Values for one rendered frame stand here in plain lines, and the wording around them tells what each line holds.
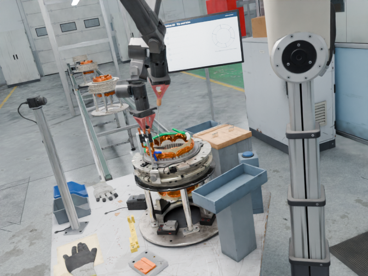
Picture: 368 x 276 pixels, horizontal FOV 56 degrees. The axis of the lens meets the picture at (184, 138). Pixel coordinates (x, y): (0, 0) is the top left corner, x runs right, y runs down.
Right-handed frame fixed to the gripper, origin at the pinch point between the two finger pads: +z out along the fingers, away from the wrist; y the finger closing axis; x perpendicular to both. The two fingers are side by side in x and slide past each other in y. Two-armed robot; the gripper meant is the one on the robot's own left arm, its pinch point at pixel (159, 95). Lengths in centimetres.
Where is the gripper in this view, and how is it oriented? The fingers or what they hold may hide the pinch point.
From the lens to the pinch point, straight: 129.6
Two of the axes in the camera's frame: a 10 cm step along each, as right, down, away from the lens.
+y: 2.8, 6.1, -7.4
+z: -0.2, 7.8, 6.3
